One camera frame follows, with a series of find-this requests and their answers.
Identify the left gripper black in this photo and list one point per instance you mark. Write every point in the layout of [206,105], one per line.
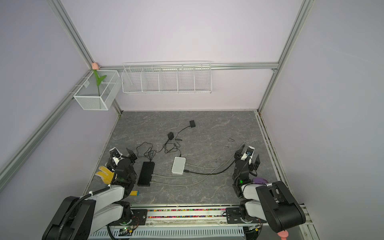
[132,156]

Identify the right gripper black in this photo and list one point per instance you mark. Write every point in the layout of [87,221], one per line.
[255,167]

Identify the black network switch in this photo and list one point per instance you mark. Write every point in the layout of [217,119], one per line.
[146,174]

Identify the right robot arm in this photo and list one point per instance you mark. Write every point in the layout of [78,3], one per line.
[270,203]

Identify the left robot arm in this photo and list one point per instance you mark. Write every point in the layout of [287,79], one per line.
[79,217]

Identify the black power adapter plug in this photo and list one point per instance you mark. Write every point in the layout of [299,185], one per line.
[170,136]

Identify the pink purple toy shovel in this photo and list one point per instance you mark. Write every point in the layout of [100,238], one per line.
[260,181]

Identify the yellow work glove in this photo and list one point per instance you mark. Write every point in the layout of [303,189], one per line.
[107,176]

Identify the blue yellow toy rake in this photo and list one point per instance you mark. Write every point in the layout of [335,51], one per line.
[134,193]

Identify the black power brick far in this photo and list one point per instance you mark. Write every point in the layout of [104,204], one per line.
[192,124]

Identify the white mesh basket small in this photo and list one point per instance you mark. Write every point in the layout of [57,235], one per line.
[87,95]

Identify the artificial tulip flower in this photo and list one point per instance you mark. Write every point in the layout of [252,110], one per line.
[99,79]

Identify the black power cord tangled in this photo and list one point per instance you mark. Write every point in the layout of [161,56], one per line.
[148,151]

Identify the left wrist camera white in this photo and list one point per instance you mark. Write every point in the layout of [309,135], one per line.
[115,156]

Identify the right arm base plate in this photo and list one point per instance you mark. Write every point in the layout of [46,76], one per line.
[237,216]

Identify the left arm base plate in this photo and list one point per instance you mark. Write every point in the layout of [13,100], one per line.
[137,217]

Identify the white wire basket long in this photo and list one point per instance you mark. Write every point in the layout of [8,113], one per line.
[167,77]

